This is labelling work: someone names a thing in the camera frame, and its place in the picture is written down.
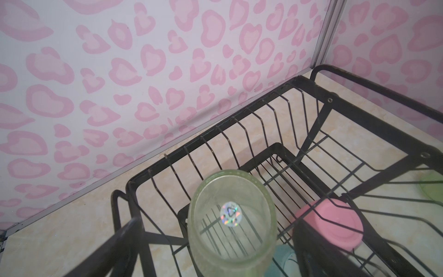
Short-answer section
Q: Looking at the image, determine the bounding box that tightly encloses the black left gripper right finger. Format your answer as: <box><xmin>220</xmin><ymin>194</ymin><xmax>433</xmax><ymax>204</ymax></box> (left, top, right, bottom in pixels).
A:
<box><xmin>293</xmin><ymin>219</ymin><xmax>367</xmax><ymax>277</ymax></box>

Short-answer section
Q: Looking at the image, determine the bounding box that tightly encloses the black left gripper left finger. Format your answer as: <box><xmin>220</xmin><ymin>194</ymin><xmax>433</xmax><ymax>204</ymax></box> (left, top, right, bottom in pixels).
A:
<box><xmin>66</xmin><ymin>217</ymin><xmax>142</xmax><ymax>277</ymax></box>

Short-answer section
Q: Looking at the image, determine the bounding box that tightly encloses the frosted teal textured cup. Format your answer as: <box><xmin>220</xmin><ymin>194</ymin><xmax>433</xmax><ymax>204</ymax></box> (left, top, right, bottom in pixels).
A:
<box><xmin>264</xmin><ymin>244</ymin><xmax>301</xmax><ymax>277</ymax></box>

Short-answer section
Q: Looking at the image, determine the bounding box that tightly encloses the pink plastic cup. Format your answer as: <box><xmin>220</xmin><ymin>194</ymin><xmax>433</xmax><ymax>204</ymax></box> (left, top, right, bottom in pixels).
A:
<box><xmin>294</xmin><ymin>199</ymin><xmax>363</xmax><ymax>252</ymax></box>

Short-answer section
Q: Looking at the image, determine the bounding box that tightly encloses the frosted pale green textured cup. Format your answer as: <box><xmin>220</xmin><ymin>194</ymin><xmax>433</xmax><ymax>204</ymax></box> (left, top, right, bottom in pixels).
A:
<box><xmin>187</xmin><ymin>170</ymin><xmax>278</xmax><ymax>277</ymax></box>

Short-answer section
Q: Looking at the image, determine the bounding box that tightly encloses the clear green plastic cup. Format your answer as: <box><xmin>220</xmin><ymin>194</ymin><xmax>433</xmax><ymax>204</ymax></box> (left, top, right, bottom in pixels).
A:
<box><xmin>419</xmin><ymin>171</ymin><xmax>443</xmax><ymax>203</ymax></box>

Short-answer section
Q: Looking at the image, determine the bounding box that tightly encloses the black wire dish rack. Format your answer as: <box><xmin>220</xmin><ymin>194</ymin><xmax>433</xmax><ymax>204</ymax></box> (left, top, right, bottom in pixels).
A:
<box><xmin>111</xmin><ymin>65</ymin><xmax>443</xmax><ymax>277</ymax></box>

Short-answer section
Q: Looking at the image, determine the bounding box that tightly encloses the aluminium corner frame post right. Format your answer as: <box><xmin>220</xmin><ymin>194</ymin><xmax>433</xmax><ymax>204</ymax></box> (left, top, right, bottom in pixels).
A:
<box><xmin>310</xmin><ymin>0</ymin><xmax>347</xmax><ymax>69</ymax></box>

